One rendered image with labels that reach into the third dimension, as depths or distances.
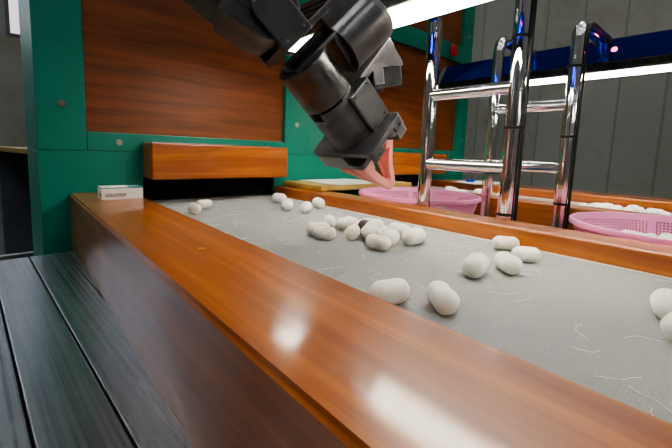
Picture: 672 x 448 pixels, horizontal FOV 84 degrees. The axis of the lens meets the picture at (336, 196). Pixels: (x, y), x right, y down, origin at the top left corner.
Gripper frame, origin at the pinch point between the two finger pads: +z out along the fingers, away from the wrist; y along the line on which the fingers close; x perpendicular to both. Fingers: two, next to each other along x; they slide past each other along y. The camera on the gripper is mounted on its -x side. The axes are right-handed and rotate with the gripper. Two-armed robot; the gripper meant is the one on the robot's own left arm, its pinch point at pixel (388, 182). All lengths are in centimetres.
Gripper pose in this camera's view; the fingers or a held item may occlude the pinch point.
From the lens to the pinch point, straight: 49.7
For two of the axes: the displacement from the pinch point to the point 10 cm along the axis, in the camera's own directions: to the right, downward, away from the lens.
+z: 5.4, 6.1, 5.8
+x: -5.2, 7.8, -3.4
